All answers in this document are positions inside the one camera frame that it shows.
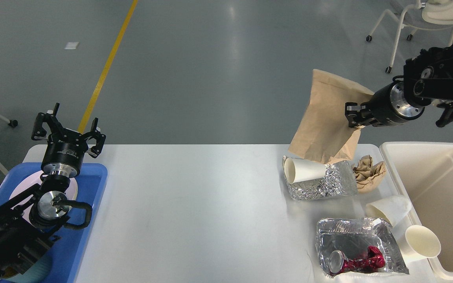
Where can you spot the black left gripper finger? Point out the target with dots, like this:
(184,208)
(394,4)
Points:
(47,127)
(93,134)

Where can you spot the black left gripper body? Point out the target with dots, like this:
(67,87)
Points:
(64,155)

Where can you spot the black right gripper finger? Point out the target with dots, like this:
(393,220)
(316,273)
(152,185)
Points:
(359,122)
(354,110)

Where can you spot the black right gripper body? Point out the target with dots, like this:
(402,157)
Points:
(389,107)

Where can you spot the brown paper bag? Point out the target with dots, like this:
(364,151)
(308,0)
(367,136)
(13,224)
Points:
(324,135)

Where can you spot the pink plate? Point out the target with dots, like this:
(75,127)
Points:
(27,182)

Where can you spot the teal mug yellow inside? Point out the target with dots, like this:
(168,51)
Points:
(37,273)

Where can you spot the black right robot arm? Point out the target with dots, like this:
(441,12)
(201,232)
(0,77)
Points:
(427,80)

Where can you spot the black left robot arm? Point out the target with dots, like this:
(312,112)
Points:
(30,220)

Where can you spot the crumpled brown paper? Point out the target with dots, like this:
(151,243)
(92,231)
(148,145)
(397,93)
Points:
(369,175)

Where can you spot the crumpled aluminium foil upper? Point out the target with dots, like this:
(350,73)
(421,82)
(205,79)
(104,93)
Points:
(339,181)

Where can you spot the crumpled aluminium foil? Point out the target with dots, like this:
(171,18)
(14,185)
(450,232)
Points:
(339,181)
(353,237)

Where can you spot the white paper cup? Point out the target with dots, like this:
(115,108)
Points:
(418,243)
(300,170)

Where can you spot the white plastic bin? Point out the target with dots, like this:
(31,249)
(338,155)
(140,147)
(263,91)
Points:
(423,171)

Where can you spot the blue plastic tray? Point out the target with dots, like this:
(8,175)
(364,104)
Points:
(67,252)

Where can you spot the white crumpled tissue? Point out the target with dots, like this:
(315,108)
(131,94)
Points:
(393,209)

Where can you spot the white chair on wheels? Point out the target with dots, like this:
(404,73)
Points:
(429,15)

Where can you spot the crumpled aluminium foil lower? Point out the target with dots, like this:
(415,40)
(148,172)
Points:
(353,237)

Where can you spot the white paper cup lower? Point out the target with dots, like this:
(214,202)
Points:
(418,243)

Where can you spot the crushed red soda can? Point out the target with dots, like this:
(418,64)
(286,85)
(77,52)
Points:
(370,262)

